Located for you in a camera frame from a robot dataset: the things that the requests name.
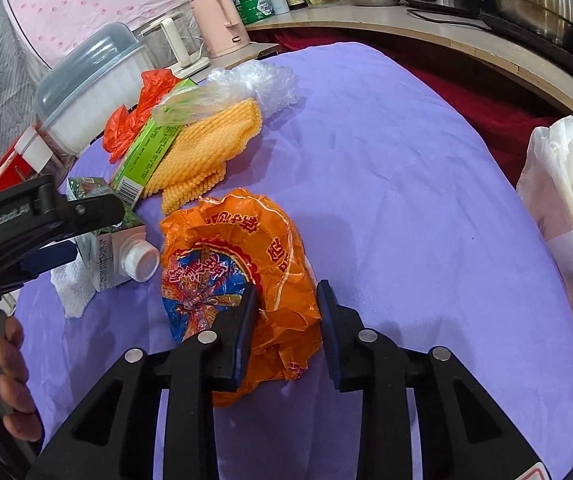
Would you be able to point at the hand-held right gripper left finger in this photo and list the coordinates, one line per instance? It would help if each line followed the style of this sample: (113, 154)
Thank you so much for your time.
(244, 345)

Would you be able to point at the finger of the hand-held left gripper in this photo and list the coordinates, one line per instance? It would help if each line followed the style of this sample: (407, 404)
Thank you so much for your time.
(56, 257)
(96, 212)

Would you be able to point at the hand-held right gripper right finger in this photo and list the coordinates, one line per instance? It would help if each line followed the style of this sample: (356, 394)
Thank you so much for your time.
(329, 335)

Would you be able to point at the white paper towel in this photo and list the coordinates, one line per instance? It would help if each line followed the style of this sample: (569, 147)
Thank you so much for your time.
(74, 290)

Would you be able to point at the green carton with white cap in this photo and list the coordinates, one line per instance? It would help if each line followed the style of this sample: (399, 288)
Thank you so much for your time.
(106, 250)

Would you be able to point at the green cardboard box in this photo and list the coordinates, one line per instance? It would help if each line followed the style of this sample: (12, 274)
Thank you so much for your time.
(151, 155)

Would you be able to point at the orange printed plastic bag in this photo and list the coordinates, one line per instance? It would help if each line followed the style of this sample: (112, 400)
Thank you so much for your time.
(276, 260)

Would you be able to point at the red-orange plastic bag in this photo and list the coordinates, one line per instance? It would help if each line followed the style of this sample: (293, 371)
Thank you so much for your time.
(126, 125)

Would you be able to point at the yellow foam net sheet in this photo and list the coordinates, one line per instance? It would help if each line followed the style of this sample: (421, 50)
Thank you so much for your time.
(216, 140)

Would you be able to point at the clear plastic bag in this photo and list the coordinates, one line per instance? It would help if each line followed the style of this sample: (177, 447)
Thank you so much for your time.
(256, 85)

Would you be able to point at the bin with white liner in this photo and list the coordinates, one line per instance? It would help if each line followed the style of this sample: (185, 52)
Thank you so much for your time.
(566, 185)

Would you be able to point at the person's left hand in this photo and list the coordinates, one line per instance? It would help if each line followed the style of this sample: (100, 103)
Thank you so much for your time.
(16, 380)

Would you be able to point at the red plastic basin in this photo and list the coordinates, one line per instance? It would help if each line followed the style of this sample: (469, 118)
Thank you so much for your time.
(11, 165)

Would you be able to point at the dish drainer with grey lid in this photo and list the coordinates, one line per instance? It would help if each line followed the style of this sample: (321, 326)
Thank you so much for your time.
(91, 105)

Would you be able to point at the purple tablecloth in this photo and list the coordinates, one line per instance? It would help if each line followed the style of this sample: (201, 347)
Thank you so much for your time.
(416, 210)

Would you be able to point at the grey plastic sheet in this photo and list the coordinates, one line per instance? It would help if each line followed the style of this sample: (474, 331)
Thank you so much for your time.
(1, 60)

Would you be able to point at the white glass kettle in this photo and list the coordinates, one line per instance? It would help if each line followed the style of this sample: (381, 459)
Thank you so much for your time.
(171, 40)

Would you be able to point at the pink electric kettle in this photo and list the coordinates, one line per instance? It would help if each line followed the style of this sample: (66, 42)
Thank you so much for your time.
(216, 20)

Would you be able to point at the wooden side table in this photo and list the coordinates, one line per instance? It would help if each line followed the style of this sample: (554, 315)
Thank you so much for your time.
(261, 50)

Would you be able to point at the green tin can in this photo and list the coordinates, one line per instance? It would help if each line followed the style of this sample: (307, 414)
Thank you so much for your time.
(251, 0)

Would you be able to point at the curved wooden counter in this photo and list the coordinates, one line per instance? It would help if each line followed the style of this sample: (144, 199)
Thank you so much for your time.
(366, 20)

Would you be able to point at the black induction cooker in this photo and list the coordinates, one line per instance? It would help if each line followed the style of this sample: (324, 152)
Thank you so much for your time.
(556, 50)

